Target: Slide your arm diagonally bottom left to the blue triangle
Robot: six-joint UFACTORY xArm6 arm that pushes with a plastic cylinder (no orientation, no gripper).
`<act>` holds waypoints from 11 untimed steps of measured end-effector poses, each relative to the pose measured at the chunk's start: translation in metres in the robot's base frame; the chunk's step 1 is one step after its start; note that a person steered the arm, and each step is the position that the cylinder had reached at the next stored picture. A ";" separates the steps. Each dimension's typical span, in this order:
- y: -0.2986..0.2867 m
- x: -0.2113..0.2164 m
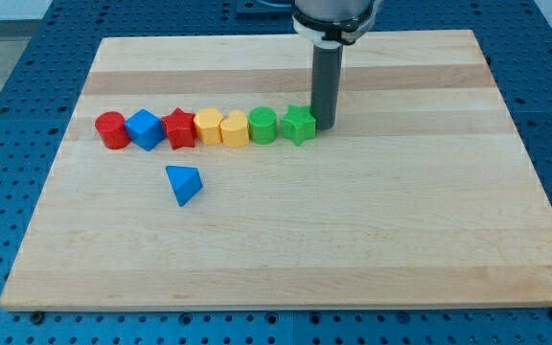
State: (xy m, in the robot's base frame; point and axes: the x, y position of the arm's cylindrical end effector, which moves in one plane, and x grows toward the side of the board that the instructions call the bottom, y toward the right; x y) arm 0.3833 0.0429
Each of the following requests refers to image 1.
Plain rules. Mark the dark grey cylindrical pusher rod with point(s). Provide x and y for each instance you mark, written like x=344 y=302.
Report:
x=326 y=67

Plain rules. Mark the blue triangle block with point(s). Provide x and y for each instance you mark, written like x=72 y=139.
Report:
x=185 y=182

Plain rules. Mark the red cylinder block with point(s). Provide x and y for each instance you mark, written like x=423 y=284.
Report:
x=112 y=130

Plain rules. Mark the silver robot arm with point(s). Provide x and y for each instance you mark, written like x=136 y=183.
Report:
x=329 y=24

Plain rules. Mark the blue cube block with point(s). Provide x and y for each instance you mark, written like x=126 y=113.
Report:
x=145 y=129

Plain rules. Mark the red star block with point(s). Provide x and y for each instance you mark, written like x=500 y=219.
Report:
x=179 y=128

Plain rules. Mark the yellow heart block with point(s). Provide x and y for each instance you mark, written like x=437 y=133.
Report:
x=235 y=130

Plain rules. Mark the wooden board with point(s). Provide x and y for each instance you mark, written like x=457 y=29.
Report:
x=422 y=195

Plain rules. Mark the green cylinder block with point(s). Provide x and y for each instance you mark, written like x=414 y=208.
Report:
x=263 y=125

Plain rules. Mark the green star block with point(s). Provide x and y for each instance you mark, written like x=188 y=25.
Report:
x=298 y=125

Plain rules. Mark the yellow hexagon block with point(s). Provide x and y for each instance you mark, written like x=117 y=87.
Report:
x=207 y=126

